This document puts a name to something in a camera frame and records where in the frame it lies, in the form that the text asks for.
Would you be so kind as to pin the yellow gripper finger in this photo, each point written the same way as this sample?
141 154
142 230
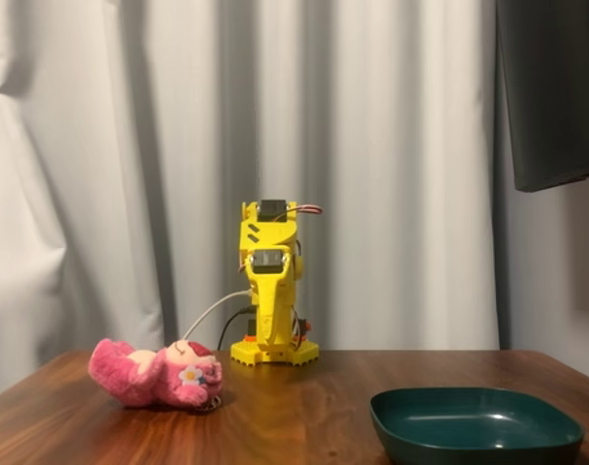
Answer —
265 310
286 310

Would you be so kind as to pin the pink plush strawberry bear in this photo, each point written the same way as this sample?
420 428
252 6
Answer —
144 382

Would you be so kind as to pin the yellow robot arm with base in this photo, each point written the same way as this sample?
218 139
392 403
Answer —
275 235

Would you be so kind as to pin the dark green plastic bin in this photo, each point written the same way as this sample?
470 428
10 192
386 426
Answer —
474 426

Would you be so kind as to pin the orange black connector block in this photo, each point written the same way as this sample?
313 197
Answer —
307 327
251 337

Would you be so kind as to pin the pale grey curtain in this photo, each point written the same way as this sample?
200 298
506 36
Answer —
105 169

